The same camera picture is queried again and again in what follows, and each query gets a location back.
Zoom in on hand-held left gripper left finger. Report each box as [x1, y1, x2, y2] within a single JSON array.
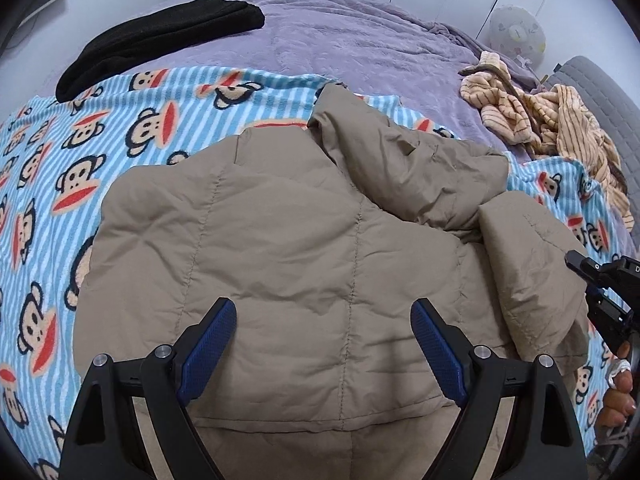
[[59, 297, 237, 480]]

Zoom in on blue striped monkey print blanket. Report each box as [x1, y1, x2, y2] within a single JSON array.
[[0, 67, 640, 480]]

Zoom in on round white pillow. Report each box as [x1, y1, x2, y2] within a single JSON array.
[[487, 5, 547, 62]]

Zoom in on tan puffer jacket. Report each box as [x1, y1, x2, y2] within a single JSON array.
[[72, 82, 592, 480]]

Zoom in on purple bedspread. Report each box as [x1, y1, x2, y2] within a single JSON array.
[[40, 0, 636, 241]]

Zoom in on person's right hand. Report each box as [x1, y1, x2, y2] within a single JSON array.
[[595, 341, 640, 432]]

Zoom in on black folded cloth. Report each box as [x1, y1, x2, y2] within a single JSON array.
[[55, 0, 266, 103]]

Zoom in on beige striped fleece garment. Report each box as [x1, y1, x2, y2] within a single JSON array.
[[460, 51, 636, 233]]

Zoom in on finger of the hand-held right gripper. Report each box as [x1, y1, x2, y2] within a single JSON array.
[[564, 249, 609, 287]]

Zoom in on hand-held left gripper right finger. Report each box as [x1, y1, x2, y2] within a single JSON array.
[[410, 298, 588, 480]]

